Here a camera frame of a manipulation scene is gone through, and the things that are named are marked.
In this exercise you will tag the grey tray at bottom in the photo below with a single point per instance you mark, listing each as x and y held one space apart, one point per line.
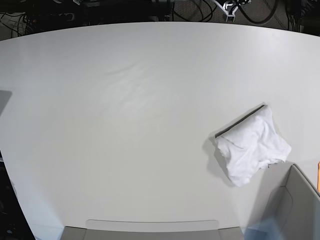
131 230

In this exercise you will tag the grey box at right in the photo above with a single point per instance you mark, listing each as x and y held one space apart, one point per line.
293 210

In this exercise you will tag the white T-shirt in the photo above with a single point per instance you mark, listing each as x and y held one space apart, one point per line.
251 145

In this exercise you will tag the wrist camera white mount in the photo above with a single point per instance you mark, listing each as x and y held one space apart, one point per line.
229 7

